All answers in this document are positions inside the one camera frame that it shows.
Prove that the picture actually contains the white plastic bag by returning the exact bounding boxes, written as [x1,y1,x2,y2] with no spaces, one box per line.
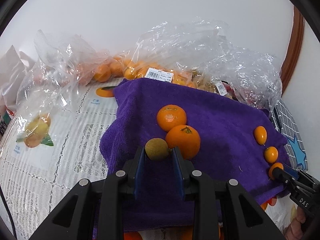
[1,46,35,122]

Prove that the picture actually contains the orange with green stem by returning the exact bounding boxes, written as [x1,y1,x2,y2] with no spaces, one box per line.
[165,125,201,160]

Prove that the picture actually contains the large orange mandarin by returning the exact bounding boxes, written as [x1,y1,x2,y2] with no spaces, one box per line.
[156,105,187,132]

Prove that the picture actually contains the grey checked cloth blue star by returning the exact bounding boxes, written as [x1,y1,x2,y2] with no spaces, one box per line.
[270,98,309,171]

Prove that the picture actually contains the small orange kumquat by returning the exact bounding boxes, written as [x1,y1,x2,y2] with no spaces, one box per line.
[253,126,267,145]
[264,146,279,164]
[268,162,284,180]

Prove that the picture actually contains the small green-brown kiwi fruit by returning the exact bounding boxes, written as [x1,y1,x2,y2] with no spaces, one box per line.
[144,138,169,160]

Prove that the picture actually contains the brown wooden door frame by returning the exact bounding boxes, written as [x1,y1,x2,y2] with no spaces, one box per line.
[280,6,305,93]

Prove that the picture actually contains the person's right hand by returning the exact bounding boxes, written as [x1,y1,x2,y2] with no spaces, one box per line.
[285,207,306,240]

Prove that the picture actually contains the clear crinkled plastic bag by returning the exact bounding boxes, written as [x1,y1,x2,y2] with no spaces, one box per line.
[199,44,283,111]

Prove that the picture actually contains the black cable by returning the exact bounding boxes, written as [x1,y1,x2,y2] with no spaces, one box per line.
[0,184,18,240]

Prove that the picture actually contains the small clear plastic bag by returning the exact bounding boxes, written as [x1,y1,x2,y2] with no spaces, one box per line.
[16,30,110,148]

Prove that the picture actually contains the purple towel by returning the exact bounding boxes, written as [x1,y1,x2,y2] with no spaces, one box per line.
[91,77,293,240]

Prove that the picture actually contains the fruit print tablecloth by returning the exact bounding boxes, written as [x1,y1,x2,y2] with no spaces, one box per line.
[1,79,289,239]

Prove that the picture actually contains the clear bag of oranges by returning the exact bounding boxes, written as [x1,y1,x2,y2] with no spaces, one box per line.
[93,18,228,87]

